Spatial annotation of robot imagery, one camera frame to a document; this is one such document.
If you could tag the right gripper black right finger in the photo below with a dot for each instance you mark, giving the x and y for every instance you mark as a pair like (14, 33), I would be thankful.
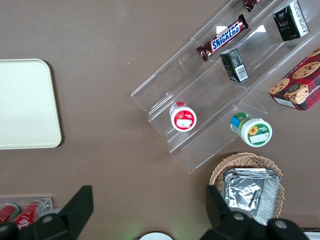
(217, 215)

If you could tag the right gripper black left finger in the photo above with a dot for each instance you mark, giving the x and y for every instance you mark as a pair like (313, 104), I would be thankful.
(75, 212)

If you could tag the light woven wicker basket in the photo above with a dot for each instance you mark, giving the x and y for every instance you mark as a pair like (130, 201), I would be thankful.
(250, 160)

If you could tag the white snack container tray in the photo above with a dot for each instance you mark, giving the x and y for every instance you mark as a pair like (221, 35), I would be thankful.
(313, 236)

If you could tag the cream rectangular plastic tray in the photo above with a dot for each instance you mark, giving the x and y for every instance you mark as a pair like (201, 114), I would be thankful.
(25, 105)

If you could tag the clear acrylic bottle rack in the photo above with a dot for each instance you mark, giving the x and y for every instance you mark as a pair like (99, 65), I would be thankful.
(47, 201)

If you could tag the silver foil wrapped packets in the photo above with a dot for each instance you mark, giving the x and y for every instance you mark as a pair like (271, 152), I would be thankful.
(247, 195)

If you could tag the red cola bottle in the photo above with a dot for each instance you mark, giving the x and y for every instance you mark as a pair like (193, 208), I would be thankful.
(7, 212)
(27, 215)

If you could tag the white round object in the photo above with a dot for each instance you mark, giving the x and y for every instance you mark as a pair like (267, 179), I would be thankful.
(155, 236)

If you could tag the green lid small jar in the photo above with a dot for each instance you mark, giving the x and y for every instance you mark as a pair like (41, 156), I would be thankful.
(252, 128)

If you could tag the red lid small jar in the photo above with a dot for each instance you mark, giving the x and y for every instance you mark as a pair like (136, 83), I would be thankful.
(183, 117)

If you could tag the clear acrylic stepped display stand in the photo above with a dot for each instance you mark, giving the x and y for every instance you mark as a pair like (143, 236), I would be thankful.
(200, 100)

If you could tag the small black drink carton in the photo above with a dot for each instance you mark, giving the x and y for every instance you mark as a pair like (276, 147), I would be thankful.
(236, 66)
(290, 22)

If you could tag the red plaid cookie box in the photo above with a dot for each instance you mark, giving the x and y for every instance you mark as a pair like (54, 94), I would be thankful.
(297, 85)

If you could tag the Snickers chocolate bar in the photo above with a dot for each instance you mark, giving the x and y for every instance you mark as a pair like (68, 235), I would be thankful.
(225, 37)
(250, 3)

